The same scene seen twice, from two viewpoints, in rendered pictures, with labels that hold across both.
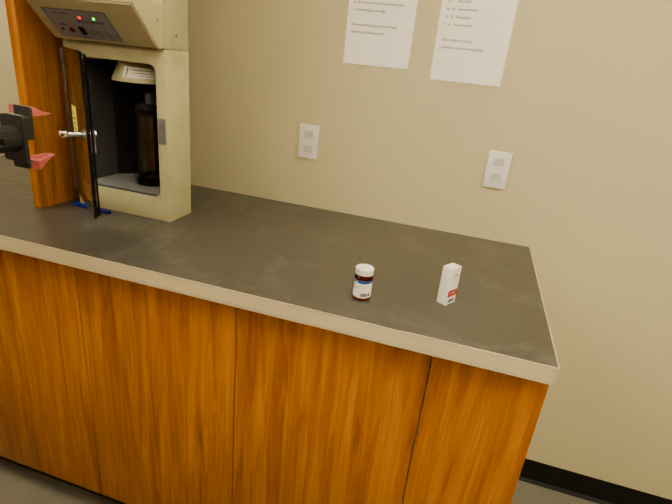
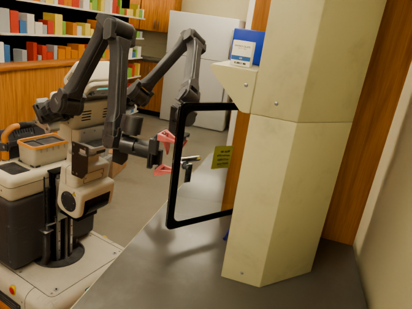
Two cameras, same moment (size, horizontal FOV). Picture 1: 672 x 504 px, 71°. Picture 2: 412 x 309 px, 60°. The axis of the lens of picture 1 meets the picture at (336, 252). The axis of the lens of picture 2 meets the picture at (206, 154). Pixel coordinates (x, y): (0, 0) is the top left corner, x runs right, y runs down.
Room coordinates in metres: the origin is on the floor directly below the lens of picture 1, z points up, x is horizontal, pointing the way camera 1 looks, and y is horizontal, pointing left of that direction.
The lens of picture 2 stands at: (1.18, -0.34, 1.58)
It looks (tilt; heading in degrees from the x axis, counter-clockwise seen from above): 19 degrees down; 88
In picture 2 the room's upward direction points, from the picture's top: 8 degrees clockwise
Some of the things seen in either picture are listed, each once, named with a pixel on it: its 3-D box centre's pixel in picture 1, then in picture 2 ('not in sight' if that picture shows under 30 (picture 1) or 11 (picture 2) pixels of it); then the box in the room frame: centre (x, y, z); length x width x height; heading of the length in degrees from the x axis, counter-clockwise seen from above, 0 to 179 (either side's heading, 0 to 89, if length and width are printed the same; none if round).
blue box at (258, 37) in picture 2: not in sight; (251, 46); (1.31, 0.74, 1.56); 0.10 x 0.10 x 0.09; 75
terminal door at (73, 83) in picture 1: (79, 130); (213, 164); (1.25, 0.71, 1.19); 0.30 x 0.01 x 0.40; 36
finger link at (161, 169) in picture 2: (35, 150); (165, 164); (1.10, 0.73, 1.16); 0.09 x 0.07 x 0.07; 165
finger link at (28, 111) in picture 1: (31, 120); (168, 144); (1.10, 0.73, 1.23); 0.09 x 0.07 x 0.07; 165
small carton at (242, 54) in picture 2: not in sight; (243, 53); (1.27, 0.60, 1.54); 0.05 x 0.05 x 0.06; 76
